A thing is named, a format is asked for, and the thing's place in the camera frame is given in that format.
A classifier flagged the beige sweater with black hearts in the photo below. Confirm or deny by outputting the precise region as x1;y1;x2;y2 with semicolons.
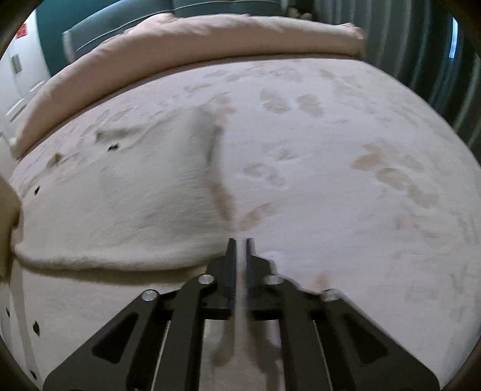
0;104;241;391

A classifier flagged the pink floral bed blanket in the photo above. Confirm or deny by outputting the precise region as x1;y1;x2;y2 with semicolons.
1;56;480;385

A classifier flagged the folded pink duvet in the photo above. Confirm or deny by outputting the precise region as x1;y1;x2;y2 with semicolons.
10;13;366;160

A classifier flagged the white panelled wardrobe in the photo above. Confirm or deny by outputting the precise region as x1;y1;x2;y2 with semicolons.
1;12;51;179

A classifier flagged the grey-green striped curtain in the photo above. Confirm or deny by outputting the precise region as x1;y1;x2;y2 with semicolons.
315;0;480;156

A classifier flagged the teal upholstered headboard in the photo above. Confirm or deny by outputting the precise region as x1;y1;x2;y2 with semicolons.
61;0;286;63

